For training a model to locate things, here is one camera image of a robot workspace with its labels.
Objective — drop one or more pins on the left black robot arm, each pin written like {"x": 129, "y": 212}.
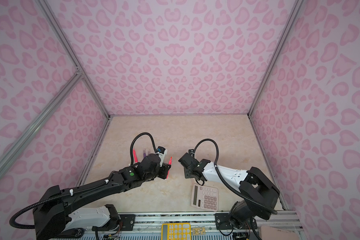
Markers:
{"x": 51, "y": 215}

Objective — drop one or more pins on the small brown circuit board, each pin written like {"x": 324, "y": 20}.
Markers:
{"x": 199, "y": 231}

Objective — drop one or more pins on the pink highlighter pen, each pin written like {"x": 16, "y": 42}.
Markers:
{"x": 169, "y": 167}
{"x": 135, "y": 156}

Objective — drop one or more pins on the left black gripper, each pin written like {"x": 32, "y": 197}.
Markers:
{"x": 165, "y": 168}

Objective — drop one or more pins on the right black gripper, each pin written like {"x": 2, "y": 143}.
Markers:
{"x": 186, "y": 174}

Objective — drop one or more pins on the yellow calculator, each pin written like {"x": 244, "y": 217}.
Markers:
{"x": 176, "y": 231}

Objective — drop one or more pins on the pink desk calculator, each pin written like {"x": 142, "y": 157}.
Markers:
{"x": 205, "y": 198}

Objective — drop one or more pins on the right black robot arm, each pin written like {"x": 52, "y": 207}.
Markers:
{"x": 258, "y": 192}

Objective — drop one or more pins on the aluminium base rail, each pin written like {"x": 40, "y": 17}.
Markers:
{"x": 90, "y": 224}

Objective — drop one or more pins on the aluminium frame strut left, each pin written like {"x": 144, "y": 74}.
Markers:
{"x": 10, "y": 156}

